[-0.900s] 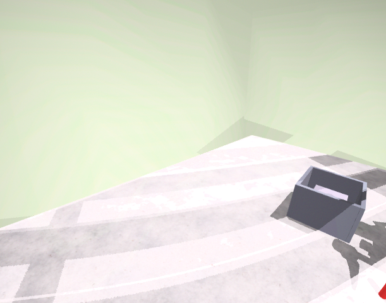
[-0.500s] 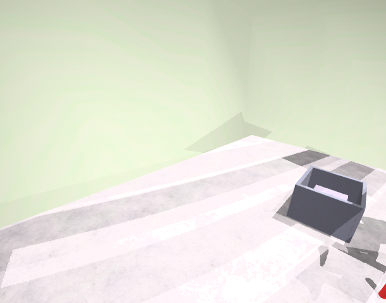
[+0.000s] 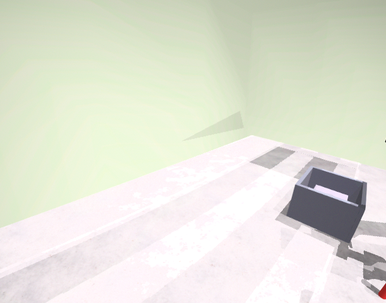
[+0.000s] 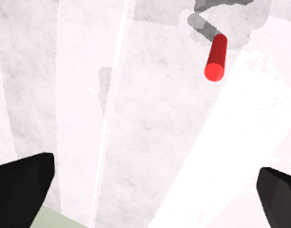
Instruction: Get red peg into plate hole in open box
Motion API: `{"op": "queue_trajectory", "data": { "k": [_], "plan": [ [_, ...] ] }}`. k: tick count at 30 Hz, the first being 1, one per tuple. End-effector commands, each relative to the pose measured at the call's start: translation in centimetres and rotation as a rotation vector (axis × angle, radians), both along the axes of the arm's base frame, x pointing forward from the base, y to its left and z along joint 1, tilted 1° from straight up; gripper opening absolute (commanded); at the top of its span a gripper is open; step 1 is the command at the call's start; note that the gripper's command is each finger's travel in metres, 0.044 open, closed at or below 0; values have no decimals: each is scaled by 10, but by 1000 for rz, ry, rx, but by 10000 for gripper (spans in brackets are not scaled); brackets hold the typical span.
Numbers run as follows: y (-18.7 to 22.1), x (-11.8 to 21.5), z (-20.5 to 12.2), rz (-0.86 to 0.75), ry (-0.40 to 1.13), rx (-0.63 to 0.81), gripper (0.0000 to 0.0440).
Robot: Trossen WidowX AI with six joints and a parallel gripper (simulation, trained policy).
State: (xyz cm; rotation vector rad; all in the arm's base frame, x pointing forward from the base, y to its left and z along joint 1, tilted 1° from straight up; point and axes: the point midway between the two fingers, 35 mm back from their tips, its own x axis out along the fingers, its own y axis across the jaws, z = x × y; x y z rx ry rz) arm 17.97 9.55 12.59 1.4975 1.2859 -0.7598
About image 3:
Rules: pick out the grey open box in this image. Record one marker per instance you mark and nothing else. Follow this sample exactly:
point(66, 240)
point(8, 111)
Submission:
point(329, 214)

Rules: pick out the pale lilac flat plate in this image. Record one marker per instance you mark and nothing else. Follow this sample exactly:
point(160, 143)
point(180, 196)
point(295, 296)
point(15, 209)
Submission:
point(331, 192)

